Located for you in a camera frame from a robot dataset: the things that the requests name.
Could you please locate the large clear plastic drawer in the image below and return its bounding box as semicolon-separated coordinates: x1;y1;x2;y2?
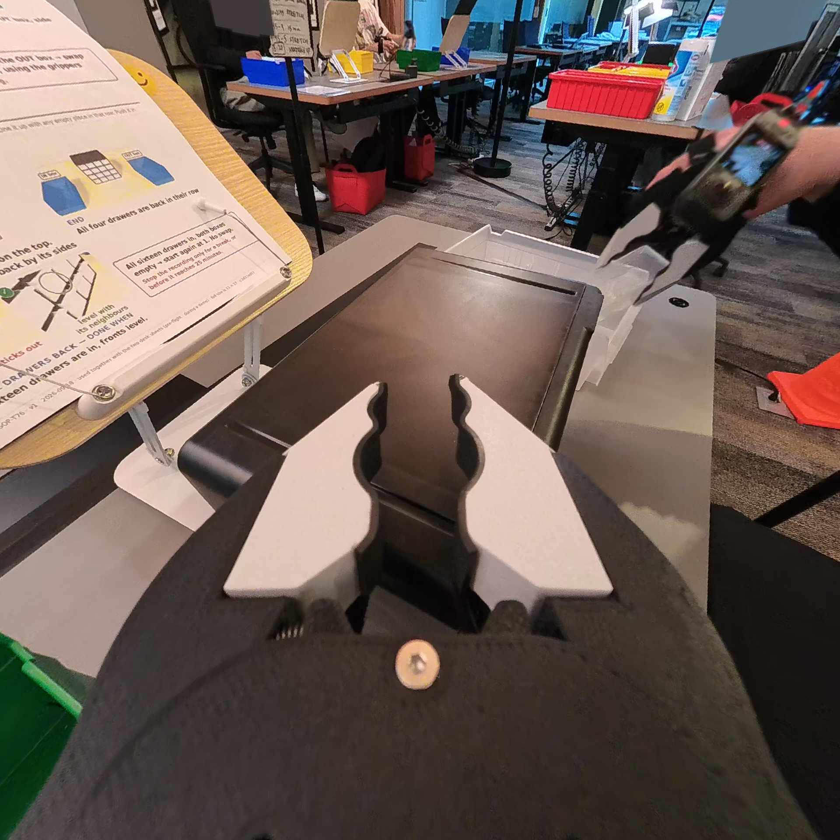
446;224;657;385

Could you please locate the black drawer cabinet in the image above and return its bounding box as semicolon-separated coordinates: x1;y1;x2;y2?
178;243;605;634

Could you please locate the person's black clothing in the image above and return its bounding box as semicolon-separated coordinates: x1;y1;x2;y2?
709;504;840;840

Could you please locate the yellow and red tray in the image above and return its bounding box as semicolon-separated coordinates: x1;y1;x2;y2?
587;60;673;78

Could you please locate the black coiled cable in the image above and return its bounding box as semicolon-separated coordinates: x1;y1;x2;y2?
545;141;585;231

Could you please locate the white carton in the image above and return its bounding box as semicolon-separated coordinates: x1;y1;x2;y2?
686;59;731;122

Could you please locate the red tote bag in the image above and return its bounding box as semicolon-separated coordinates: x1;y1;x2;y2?
730;93;795;129
403;134;435;183
325;163;387;216

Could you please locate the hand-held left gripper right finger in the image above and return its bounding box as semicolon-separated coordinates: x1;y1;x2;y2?
449;374;615;609

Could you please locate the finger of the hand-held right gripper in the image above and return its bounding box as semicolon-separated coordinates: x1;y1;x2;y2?
633;238;718;305
596;202;665;268

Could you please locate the black table leg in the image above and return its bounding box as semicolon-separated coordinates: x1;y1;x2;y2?
755;474;840;527

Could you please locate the green plastic bin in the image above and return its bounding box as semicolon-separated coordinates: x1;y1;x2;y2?
0;631;83;840

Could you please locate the person's right forearm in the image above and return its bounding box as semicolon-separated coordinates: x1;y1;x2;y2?
755;125;840;221

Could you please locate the black stanchion post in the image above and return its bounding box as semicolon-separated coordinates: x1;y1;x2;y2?
279;0;326;253
472;0;522;178

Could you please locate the clear acrylic sign holder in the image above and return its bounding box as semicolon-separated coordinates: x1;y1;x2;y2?
0;197;293;421

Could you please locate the wipes canister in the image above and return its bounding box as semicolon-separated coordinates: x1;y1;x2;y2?
653;36;713;122

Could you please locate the red plastic bin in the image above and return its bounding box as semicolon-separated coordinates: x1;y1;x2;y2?
546;69;665;119

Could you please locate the wooden top desk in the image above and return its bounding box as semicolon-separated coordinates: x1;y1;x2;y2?
226;52;536;237
528;98;706;250

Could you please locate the handwritten sign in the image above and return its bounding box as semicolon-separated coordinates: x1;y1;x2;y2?
269;0;317;56

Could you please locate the text instruction sheet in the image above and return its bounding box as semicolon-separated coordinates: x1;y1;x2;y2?
0;0;277;450

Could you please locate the white stand base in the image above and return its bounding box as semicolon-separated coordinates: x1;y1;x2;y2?
113;318;263;526

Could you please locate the person's right hand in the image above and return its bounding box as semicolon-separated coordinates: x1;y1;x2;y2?
646;126;746;191

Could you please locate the black office chair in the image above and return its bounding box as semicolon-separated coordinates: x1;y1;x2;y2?
197;26;283;194

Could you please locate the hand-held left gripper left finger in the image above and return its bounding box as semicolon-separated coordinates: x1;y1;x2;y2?
223;382;389;602

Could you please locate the orange floor marker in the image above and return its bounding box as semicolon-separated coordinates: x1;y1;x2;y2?
766;353;840;431

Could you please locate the tilted document stand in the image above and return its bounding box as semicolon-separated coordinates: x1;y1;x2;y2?
318;0;375;83
438;13;473;70

